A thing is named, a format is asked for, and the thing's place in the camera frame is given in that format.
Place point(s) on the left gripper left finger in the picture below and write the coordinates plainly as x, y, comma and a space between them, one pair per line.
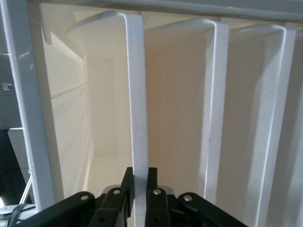
78, 208

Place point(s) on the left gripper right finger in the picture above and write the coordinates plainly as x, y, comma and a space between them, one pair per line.
189, 208

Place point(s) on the white drawer cabinet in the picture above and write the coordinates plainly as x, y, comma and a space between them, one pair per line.
26, 94

